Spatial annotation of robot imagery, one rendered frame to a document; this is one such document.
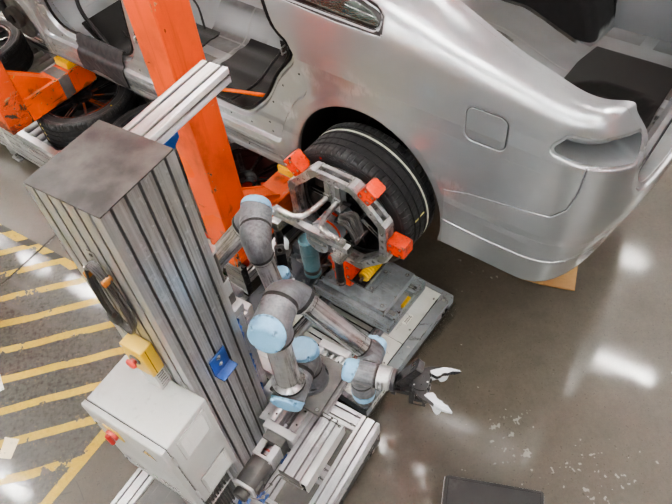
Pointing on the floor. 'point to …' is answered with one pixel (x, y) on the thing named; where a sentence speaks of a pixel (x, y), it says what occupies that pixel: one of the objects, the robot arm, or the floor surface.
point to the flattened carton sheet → (562, 281)
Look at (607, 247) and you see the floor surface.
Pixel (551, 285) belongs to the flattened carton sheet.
